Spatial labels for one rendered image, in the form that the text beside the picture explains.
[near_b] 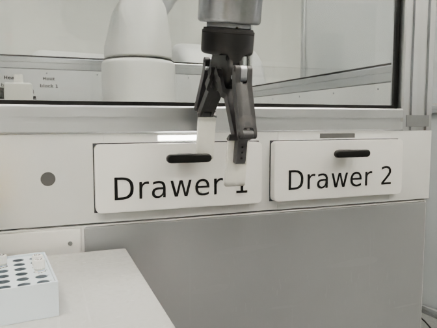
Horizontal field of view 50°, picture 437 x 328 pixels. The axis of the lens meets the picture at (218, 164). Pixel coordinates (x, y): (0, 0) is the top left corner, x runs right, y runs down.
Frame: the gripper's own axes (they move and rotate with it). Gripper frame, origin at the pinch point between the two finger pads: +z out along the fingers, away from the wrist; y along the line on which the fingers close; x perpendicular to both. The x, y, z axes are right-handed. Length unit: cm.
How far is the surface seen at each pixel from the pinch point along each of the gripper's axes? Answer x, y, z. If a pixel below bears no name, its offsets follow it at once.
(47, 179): 24.8, 9.1, 4.4
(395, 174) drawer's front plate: -41.1, 7.2, 5.7
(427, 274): -152, 93, 91
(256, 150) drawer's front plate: -10.2, 8.3, 0.3
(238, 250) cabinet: -7.5, 6.2, 18.7
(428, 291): -152, 90, 100
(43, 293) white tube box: 25.5, -18.5, 7.5
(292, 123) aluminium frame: -18.3, 10.8, -4.0
